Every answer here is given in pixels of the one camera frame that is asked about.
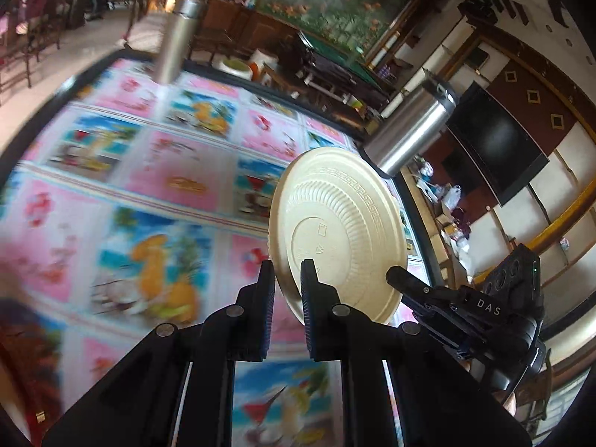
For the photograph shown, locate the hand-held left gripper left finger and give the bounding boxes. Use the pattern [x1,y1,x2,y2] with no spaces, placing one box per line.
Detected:
[42,260,276,447]

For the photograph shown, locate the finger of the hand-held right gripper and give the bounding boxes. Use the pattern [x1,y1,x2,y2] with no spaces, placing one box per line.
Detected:
[386,264,472,323]
[416,311,474,361]

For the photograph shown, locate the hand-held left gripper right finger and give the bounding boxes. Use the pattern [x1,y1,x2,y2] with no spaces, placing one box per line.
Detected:
[301,260,532,447]

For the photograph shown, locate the beige plastic plate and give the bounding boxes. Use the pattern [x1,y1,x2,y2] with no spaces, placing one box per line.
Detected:
[267,146,410,327]

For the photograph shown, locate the black television screen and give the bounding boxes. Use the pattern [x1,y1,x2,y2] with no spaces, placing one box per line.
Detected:
[444,81,551,206]

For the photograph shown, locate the steel vacuum flask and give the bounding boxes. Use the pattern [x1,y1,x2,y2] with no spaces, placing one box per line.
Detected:
[363,67,460,178]
[153,0,206,85]

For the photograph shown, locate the colourful printed tablecloth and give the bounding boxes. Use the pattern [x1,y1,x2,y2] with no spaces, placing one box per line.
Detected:
[0,56,424,447]

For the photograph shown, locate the green billiard table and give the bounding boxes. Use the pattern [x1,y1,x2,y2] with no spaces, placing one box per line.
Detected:
[298,32,399,105]

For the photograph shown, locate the white basin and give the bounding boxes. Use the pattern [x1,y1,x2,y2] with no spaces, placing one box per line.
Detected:
[218,57,255,81]

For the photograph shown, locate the wooden cabinet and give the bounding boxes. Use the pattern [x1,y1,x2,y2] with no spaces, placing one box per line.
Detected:
[200,0,299,59]

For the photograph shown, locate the wooden chair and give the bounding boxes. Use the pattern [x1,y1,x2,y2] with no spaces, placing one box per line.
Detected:
[0,7,63,101]

